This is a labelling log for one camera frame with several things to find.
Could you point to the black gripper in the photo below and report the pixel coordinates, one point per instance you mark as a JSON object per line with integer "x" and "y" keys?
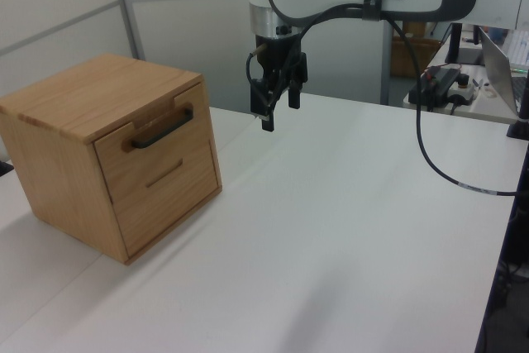
{"x": 277, "y": 55}

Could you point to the wooden drawer with groove pull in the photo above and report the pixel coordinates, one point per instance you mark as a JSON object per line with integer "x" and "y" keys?
{"x": 165, "y": 216}

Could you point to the wooden two-drawer cabinet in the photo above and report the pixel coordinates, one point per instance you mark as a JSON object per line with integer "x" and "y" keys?
{"x": 62, "y": 154}

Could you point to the brown cardboard box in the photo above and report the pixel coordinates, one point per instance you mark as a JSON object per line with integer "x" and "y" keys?
{"x": 407, "y": 57}

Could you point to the black power box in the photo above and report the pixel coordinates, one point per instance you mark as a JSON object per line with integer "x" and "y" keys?
{"x": 438, "y": 82}

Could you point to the white emergency stop button box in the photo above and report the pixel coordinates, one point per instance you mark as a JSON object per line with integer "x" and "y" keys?
{"x": 465, "y": 92}

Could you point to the black monitor stand pole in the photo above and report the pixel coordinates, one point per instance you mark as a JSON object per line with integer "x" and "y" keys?
{"x": 454, "y": 43}

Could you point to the small scissors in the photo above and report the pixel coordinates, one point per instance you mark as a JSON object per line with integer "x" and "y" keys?
{"x": 477, "y": 83}

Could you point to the grey desk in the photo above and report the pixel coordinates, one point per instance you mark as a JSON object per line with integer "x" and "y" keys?
{"x": 483, "y": 111}

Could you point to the silver laptop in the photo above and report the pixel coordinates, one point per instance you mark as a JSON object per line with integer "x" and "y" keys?
{"x": 498, "y": 68}

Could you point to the white keyboard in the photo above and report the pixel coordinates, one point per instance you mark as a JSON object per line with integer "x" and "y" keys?
{"x": 520, "y": 47}

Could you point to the grey partition post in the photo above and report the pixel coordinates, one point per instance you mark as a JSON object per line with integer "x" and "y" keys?
{"x": 385, "y": 63}

